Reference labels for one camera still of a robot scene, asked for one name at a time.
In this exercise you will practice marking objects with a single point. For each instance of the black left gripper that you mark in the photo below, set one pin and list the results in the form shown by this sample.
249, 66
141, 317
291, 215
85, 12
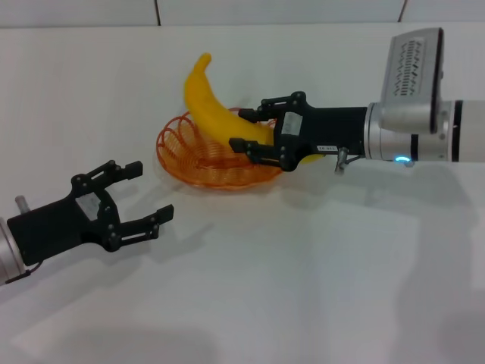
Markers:
57, 223

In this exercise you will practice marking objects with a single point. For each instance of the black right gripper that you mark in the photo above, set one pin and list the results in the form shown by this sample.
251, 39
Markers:
333, 129

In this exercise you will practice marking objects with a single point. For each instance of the yellow banana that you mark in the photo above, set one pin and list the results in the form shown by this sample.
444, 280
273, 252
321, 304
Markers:
212, 106

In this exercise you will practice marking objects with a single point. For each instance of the orange plastic woven basket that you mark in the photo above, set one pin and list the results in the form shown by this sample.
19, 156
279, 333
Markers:
212, 170

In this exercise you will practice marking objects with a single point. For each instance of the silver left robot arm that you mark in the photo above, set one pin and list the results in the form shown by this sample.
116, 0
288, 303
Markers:
7, 254

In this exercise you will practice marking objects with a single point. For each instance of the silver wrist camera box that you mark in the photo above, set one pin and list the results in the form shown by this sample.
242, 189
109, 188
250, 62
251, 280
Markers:
411, 76

